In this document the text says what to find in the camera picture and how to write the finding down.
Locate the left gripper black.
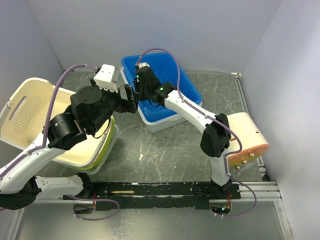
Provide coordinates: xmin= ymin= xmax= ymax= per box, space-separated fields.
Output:
xmin=90 ymin=76 xmax=142 ymax=133

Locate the blue plastic container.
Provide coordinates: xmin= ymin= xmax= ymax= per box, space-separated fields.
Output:
xmin=121 ymin=52 xmax=202 ymax=123

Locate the large white plastic container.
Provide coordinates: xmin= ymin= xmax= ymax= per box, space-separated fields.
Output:
xmin=119 ymin=67 xmax=204 ymax=134

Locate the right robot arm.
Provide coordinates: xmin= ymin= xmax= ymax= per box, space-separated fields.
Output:
xmin=133 ymin=63 xmax=232 ymax=199

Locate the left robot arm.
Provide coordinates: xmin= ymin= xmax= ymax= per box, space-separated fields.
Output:
xmin=0 ymin=84 xmax=140 ymax=210

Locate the green basket under cream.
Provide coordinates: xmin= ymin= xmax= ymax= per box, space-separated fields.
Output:
xmin=81 ymin=116 xmax=115 ymax=171

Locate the white basket at bottom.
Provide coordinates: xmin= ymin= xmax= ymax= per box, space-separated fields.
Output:
xmin=0 ymin=104 xmax=120 ymax=176

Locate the wooden pencil on base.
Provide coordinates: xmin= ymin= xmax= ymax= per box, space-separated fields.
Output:
xmin=110 ymin=190 xmax=135 ymax=195

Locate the cream perforated laundry basket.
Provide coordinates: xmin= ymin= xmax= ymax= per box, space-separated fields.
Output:
xmin=0 ymin=77 xmax=119 ymax=171

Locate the cream cylindrical stool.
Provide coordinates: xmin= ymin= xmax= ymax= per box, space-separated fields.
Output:
xmin=227 ymin=112 xmax=269 ymax=167

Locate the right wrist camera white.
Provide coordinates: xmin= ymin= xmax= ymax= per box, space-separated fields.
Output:
xmin=135 ymin=62 xmax=150 ymax=70

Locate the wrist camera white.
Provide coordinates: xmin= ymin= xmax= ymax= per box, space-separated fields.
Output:
xmin=135 ymin=62 xmax=150 ymax=70
xmin=93 ymin=64 xmax=121 ymax=93

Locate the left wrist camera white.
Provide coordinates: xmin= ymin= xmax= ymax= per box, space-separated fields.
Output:
xmin=93 ymin=64 xmax=121 ymax=93

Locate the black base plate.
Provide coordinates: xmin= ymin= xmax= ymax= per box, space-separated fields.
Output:
xmin=74 ymin=181 xmax=241 ymax=210

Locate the aluminium rail frame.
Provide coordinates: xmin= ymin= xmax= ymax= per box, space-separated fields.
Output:
xmin=17 ymin=72 xmax=293 ymax=240

